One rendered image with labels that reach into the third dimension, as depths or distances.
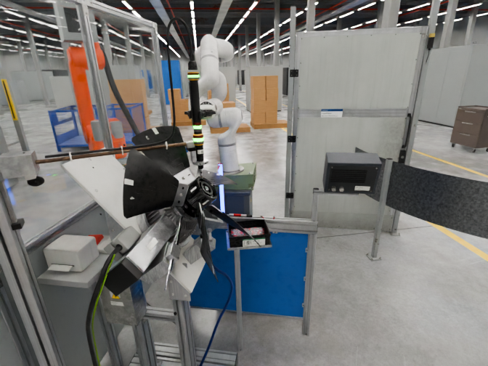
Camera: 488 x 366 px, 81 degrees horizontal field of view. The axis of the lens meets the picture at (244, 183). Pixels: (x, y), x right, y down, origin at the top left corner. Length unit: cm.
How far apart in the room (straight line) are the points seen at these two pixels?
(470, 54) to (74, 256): 1029
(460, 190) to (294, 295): 137
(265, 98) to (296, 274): 789
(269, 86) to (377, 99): 658
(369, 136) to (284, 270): 172
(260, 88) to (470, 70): 586
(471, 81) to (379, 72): 776
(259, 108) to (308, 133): 647
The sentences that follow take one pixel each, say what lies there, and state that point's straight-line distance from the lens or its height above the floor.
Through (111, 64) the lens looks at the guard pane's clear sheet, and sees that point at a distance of 207.
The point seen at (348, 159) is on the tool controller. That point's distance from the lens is 155.
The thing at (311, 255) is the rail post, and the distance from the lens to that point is 182.
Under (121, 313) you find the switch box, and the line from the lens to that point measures 148.
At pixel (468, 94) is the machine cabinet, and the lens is 1071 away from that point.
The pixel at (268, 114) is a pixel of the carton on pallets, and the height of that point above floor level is 43.
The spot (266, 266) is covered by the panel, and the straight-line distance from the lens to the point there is 188.
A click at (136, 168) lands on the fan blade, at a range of 100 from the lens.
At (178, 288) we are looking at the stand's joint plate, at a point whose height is 78.
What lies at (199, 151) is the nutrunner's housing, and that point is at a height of 136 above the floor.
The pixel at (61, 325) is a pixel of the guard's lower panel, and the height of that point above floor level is 51.
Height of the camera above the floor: 165
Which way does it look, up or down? 21 degrees down
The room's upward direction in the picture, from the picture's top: 1 degrees counter-clockwise
